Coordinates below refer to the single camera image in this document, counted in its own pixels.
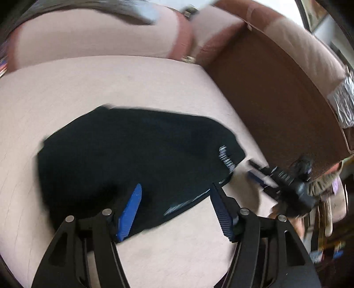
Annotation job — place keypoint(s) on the pink and brown sofa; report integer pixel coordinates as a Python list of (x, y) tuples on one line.
[(155, 83)]

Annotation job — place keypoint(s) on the black pants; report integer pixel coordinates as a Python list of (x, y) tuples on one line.
[(124, 155)]

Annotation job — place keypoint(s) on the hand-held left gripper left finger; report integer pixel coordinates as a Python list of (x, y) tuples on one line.
[(130, 213)]

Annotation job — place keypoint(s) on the cluttered pile of household things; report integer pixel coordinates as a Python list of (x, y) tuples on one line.
[(330, 210)]

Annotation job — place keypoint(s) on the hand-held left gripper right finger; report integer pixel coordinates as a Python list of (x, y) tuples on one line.
[(221, 211)]

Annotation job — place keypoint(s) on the framed picture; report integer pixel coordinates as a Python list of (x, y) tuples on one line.
[(314, 13)]

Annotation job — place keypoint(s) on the person's right hand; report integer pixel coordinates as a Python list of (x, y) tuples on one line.
[(293, 223)]

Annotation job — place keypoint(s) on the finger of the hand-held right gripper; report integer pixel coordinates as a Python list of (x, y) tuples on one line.
[(258, 177), (258, 164)]

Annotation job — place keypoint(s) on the grey cloth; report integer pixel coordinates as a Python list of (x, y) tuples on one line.
[(130, 7)]

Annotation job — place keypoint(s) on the silver foil sheet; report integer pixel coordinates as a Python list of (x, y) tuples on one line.
[(342, 99)]

